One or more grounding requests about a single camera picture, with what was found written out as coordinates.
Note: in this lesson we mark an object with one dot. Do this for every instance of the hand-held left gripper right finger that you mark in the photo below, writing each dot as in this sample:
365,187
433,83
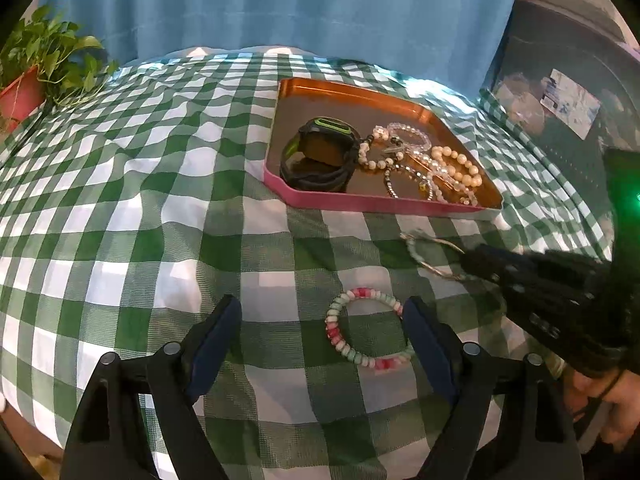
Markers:
425,345

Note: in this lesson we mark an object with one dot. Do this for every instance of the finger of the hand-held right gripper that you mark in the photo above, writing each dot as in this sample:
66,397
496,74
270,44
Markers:
495,257
487,277

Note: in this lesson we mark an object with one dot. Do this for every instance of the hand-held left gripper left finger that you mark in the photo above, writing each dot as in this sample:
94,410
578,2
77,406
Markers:
216,340

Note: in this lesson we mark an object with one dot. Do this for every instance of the silver bangle with teal beads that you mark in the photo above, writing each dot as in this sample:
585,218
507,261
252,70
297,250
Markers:
411,247

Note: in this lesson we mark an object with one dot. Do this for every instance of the pink metal tray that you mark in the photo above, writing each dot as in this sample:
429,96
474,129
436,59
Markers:
300,105

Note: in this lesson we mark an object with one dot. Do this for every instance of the person's right hand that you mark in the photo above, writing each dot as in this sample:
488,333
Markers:
625,405

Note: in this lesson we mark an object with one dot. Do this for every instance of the dark grey storage bin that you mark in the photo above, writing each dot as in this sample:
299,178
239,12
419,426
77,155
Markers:
565,170

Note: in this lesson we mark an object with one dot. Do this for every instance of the green checked tablecloth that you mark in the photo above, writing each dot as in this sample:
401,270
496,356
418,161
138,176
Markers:
150,185

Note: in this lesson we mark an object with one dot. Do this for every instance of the printed paper label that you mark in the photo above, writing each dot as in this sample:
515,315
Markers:
570,102

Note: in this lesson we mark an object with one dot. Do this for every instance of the black wristwatch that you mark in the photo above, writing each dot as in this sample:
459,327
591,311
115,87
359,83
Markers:
320,147

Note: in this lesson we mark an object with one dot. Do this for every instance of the blue curtain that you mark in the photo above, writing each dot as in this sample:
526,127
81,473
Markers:
300,10

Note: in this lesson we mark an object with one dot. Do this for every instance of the potted green plant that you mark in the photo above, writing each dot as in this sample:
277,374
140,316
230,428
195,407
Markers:
30,85

